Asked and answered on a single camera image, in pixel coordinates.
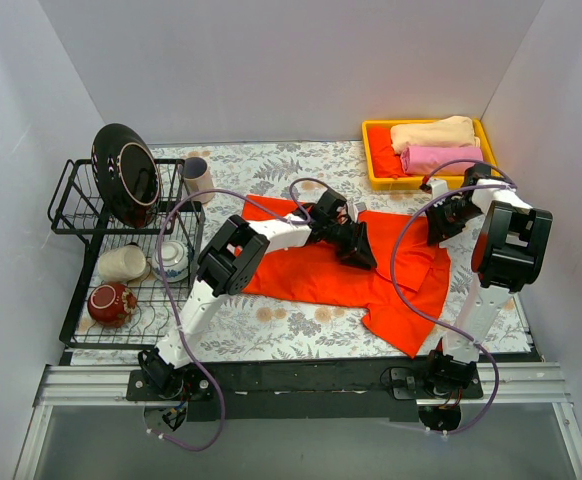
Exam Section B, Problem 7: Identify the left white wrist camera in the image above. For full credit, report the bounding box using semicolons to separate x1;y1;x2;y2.
347;200;367;216

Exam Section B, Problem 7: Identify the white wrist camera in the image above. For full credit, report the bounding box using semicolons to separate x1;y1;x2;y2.
347;200;367;216
419;177;449;205

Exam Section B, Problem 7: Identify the orange t shirt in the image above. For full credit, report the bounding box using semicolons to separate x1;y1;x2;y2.
244;210;451;358
367;126;407;179

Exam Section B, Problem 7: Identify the blue white ceramic bowl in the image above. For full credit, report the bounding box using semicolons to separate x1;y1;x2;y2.
151;240;191;283

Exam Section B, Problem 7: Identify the red floral bowl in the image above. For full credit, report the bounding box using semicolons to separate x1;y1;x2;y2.
87;282;137;328

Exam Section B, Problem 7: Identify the purple cable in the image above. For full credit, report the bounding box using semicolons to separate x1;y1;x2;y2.
154;177;332;451
389;158;518;436

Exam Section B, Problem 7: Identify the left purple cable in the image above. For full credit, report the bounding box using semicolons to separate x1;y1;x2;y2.
154;177;332;451

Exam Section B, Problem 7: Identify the black round plate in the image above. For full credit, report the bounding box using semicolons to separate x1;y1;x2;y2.
91;123;161;228

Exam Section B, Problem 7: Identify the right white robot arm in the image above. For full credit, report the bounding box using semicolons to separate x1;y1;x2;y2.
421;162;553;398

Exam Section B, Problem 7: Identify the purple rimmed mug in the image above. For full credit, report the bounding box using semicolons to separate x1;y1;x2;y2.
182;157;215;204

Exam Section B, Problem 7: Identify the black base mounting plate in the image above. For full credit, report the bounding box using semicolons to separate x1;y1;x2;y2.
126;352;483;422

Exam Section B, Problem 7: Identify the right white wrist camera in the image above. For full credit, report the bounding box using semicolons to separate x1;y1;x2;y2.
419;177;449;205

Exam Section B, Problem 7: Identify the yellow plastic tray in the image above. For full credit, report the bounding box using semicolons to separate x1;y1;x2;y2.
361;118;497;191

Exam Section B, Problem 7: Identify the rolled orange t shirt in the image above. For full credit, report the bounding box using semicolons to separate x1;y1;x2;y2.
367;126;407;179

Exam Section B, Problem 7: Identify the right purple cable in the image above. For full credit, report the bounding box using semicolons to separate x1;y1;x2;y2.
389;158;518;436

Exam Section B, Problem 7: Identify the floral table mat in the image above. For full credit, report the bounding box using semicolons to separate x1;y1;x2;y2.
63;141;533;366

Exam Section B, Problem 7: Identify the black wire dish rack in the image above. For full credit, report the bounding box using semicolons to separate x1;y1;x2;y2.
47;159;188;350

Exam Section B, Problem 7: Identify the cream ceramic cup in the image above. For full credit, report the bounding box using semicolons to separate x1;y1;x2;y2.
97;244;147;282

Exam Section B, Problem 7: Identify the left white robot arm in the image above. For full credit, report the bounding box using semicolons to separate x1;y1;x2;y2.
139;188;377;400

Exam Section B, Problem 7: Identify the rolled pink t shirt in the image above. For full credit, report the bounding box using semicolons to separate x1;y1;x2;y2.
400;145;484;176

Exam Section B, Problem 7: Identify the rolled beige t shirt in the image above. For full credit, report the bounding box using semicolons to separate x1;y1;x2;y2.
390;115;481;154

